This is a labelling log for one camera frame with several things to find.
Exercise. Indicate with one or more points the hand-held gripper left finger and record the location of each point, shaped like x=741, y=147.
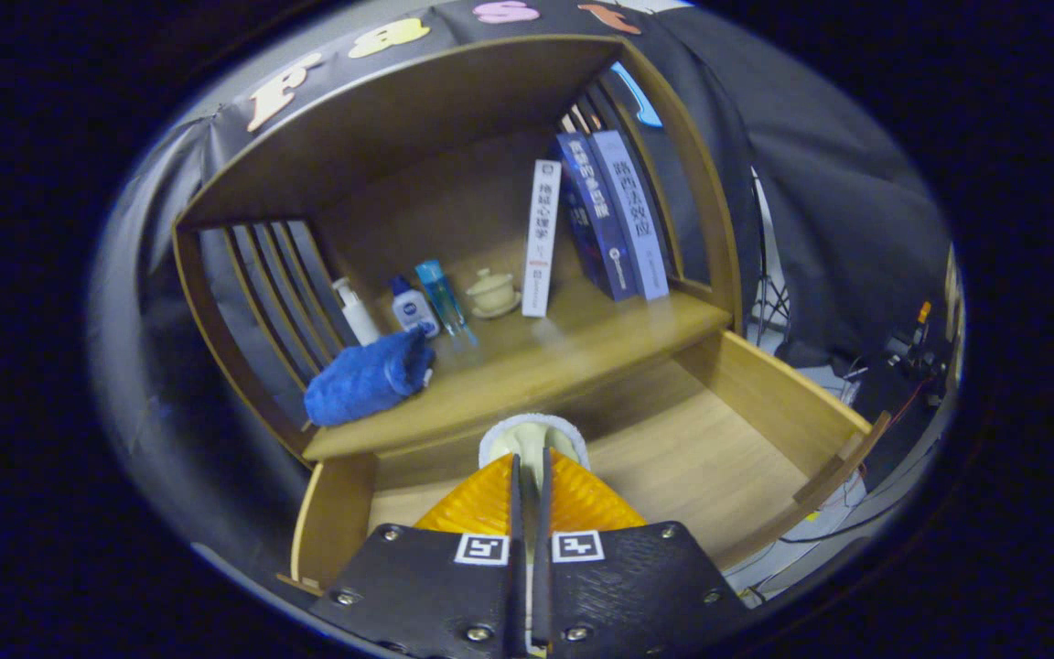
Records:
x=426, y=595

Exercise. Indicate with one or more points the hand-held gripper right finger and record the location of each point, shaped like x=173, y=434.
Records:
x=637, y=595

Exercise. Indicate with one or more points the wooden drawer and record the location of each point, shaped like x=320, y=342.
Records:
x=673, y=458

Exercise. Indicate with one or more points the cream sponge brush white pad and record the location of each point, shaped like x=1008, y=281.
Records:
x=527, y=435

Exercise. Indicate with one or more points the wooden countertop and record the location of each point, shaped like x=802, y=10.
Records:
x=536, y=366

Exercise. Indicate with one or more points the wooden cabinet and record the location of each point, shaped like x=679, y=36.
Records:
x=399, y=119

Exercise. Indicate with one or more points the blue rolled towel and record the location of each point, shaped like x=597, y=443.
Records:
x=367, y=380

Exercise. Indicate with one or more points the white lotion bottle blue cap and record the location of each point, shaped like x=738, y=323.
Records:
x=414, y=311

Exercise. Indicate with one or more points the white pump bottle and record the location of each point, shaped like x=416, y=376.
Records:
x=358, y=316

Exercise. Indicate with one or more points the clear blue bottle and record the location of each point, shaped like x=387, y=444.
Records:
x=443, y=297

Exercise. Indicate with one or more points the beige lidded teacup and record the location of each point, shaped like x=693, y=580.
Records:
x=493, y=293

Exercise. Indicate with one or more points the black metal stand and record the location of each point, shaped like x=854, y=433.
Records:
x=769, y=302

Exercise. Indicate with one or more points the white book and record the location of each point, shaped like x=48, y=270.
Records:
x=541, y=238

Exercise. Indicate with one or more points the dark blue book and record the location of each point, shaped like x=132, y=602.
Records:
x=596, y=220

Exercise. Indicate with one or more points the pale blue book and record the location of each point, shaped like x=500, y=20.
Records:
x=632, y=215

